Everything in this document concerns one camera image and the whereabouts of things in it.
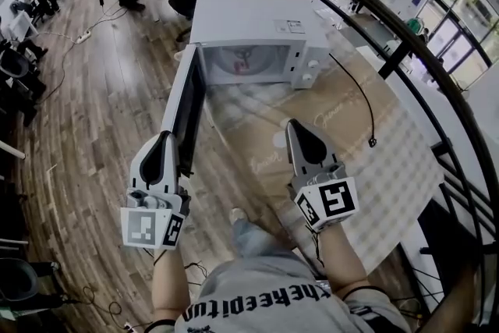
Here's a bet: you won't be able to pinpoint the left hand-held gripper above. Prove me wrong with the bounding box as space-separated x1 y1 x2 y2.
119 130 193 250

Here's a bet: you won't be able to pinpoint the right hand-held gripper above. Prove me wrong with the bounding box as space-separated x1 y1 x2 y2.
285 119 360 234

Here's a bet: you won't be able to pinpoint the black power cable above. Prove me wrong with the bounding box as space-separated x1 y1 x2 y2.
328 52 378 148

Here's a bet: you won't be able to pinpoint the person's white shoe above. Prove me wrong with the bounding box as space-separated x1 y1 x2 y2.
229 207 249 225

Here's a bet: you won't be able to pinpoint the beige checked tablecloth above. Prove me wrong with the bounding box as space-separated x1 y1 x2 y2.
173 17 445 278

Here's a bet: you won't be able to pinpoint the black curved railing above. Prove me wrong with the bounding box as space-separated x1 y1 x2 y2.
233 0 499 333

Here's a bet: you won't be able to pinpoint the person's grey printed t-shirt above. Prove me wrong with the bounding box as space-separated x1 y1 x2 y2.
143 249 410 333

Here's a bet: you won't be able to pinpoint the large glass window wall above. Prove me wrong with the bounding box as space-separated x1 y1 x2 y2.
415 0 499 90

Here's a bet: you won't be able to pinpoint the white microwave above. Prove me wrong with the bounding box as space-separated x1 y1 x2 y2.
159 0 332 179

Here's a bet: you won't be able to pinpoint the person's left forearm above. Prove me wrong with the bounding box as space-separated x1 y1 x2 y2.
150 247 193 327

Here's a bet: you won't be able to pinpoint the dark round chair seat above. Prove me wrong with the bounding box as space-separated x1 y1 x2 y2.
0 257 42 311

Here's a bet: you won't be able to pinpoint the round glass turntable plate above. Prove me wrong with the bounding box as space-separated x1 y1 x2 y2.
214 45 281 77

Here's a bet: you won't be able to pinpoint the person's right forearm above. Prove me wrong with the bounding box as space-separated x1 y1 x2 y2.
311 224 371 299

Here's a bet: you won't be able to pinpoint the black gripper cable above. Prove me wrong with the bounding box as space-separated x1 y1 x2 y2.
306 224 327 268

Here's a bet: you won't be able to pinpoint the person's blue jeans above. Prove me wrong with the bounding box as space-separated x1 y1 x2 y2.
232 217 298 259

